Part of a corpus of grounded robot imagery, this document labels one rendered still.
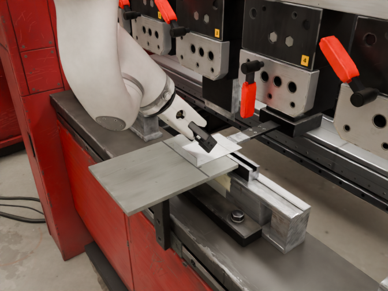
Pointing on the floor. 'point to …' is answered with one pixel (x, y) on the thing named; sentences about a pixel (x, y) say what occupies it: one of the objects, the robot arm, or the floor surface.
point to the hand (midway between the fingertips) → (200, 137)
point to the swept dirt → (100, 279)
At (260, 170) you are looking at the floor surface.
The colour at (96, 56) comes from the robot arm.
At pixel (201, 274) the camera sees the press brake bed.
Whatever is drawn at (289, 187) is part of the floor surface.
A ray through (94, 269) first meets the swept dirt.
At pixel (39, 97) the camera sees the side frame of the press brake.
